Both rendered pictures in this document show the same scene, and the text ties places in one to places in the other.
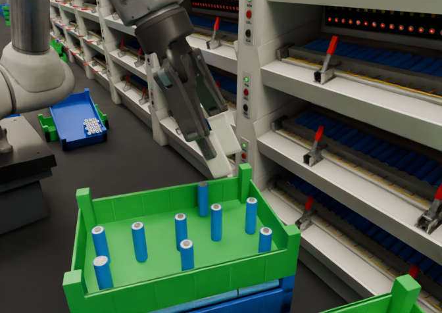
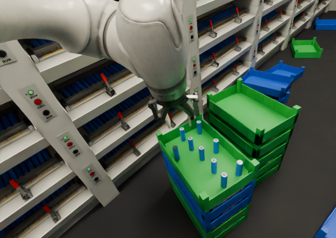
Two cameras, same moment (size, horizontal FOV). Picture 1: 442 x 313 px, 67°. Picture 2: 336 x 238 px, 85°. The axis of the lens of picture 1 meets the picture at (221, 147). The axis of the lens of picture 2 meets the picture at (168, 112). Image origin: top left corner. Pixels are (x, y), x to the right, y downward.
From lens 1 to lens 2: 70 cm
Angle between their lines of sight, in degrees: 76
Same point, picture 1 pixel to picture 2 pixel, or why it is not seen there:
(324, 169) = (133, 123)
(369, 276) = (163, 131)
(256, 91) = (77, 135)
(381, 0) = not seen: hidden behind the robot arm
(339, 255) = (154, 140)
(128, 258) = (216, 177)
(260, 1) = (45, 87)
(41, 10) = not seen: outside the picture
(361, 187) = (147, 112)
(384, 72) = (124, 73)
